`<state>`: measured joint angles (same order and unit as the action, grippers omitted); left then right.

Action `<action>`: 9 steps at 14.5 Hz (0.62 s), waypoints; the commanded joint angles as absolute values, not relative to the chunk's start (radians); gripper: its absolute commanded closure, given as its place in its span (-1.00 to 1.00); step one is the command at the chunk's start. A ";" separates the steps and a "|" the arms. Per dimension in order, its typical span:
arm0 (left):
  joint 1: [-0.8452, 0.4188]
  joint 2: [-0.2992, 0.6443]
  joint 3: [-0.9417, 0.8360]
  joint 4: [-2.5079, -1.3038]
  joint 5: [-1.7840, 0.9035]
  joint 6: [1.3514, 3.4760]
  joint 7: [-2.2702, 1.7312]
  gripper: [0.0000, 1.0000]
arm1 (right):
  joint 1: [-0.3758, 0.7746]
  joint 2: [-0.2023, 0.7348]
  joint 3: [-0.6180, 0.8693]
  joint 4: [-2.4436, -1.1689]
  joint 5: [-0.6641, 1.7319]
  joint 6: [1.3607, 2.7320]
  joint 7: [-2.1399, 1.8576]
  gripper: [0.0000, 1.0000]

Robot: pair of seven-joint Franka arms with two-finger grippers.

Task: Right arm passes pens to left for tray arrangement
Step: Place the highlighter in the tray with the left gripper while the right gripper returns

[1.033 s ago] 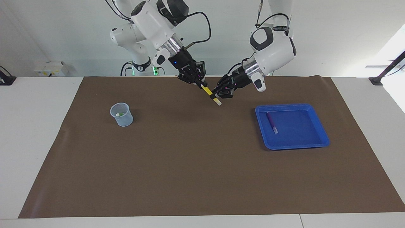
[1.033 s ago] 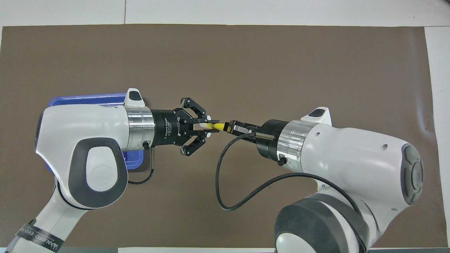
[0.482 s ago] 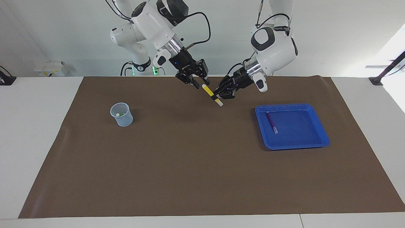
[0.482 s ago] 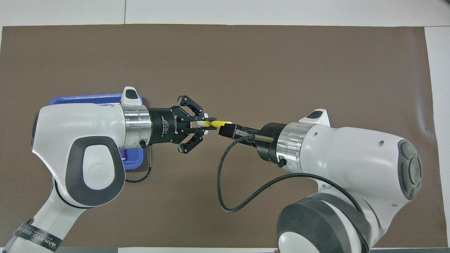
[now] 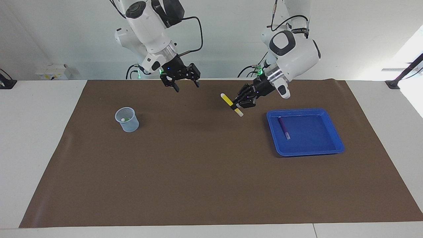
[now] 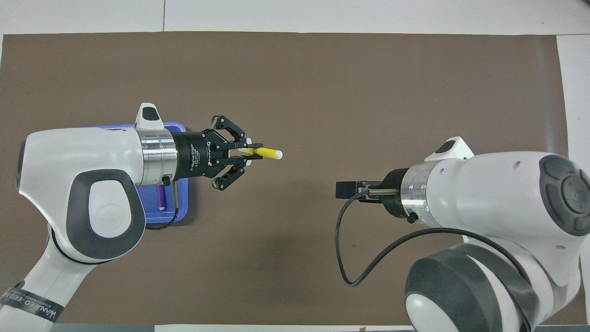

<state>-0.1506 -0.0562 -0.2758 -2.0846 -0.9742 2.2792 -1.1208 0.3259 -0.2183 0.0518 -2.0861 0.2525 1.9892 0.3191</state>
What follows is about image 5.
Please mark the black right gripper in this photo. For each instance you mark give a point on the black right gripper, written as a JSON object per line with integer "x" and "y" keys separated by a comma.
{"x": 176, "y": 70}

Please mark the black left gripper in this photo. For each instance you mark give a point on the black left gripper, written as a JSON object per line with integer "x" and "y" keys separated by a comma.
{"x": 262, "y": 87}

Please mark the yellow pen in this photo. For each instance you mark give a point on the yellow pen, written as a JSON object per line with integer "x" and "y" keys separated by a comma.
{"x": 226, "y": 99}

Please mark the purple pen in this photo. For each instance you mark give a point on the purple pen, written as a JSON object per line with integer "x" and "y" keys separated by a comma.
{"x": 283, "y": 127}

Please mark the green pen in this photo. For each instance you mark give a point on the green pen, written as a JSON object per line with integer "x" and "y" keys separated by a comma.
{"x": 124, "y": 118}

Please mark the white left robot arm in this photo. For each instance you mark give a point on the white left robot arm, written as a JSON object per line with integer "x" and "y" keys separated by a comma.
{"x": 297, "y": 53}

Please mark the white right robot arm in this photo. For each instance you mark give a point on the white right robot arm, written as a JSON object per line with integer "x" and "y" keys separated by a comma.
{"x": 148, "y": 26}

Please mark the blue plastic tray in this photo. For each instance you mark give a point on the blue plastic tray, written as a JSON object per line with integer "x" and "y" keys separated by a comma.
{"x": 317, "y": 138}

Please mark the translucent plastic cup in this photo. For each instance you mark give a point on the translucent plastic cup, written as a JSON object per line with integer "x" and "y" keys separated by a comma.
{"x": 129, "y": 125}

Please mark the brown table mat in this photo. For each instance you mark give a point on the brown table mat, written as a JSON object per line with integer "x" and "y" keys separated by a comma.
{"x": 198, "y": 165}

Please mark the black clamp base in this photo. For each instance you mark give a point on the black clamp base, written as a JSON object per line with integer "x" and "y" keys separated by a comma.
{"x": 6, "y": 83}

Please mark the white wall outlet box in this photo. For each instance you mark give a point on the white wall outlet box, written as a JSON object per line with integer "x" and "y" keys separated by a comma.
{"x": 53, "y": 72}

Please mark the black camera stand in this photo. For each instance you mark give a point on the black camera stand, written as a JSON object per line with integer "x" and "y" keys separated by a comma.
{"x": 404, "y": 73}

